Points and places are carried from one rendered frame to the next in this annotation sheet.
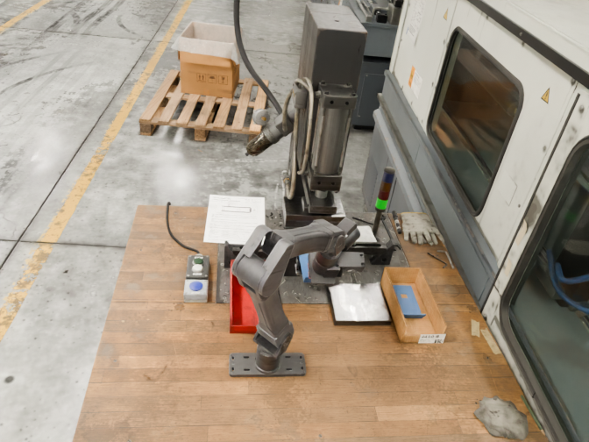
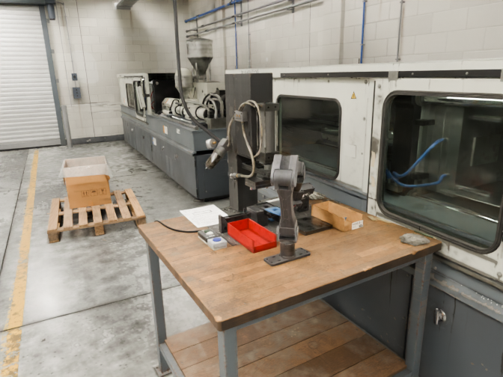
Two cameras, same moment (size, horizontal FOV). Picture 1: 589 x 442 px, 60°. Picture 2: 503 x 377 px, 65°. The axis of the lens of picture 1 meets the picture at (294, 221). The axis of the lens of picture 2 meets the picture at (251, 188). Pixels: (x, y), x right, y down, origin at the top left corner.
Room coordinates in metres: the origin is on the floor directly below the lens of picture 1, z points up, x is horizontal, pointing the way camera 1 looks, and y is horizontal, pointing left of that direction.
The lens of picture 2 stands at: (-0.50, 0.67, 1.65)
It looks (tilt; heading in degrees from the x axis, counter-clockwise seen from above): 16 degrees down; 340
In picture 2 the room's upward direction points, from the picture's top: 1 degrees counter-clockwise
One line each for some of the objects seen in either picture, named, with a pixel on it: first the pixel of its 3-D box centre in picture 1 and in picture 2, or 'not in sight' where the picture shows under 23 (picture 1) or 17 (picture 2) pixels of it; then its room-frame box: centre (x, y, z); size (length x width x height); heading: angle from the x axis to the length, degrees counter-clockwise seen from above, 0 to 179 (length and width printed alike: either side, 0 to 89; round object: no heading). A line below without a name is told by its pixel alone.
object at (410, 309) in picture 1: (407, 299); not in sight; (1.17, -0.38, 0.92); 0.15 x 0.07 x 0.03; 8
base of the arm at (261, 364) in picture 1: (268, 355); (287, 248); (0.86, 0.02, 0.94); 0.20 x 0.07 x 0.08; 100
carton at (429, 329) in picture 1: (412, 303); (336, 215); (1.14, -0.39, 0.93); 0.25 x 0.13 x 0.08; 10
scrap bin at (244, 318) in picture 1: (250, 294); (251, 234); (1.09, 0.10, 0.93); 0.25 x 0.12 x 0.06; 10
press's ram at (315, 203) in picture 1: (315, 170); (257, 158); (1.35, -0.04, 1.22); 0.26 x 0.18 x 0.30; 10
